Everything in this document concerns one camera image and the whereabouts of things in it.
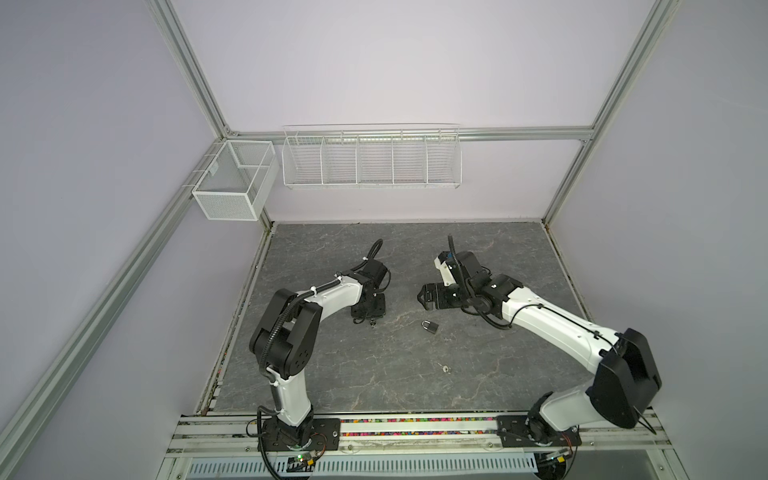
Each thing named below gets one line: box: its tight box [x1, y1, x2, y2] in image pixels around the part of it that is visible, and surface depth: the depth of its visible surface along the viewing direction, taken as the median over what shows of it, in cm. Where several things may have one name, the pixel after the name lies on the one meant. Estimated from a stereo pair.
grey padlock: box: [421, 320, 439, 335], surface depth 94 cm
